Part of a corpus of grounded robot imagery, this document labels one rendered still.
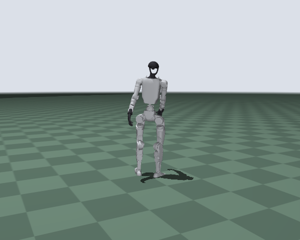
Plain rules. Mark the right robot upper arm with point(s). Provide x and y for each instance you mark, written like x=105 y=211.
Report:
x=164 y=85

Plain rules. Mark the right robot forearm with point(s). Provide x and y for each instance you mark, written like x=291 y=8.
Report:
x=162 y=104

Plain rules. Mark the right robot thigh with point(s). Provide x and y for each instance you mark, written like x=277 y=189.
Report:
x=160 y=130

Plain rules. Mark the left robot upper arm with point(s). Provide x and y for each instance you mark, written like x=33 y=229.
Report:
x=137 y=88

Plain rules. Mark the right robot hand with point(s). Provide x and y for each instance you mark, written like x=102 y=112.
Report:
x=160 y=112

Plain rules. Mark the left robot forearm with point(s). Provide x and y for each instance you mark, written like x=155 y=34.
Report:
x=132 y=104

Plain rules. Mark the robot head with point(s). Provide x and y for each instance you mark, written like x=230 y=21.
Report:
x=153 y=65

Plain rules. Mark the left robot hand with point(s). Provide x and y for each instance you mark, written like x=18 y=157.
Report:
x=129 y=117

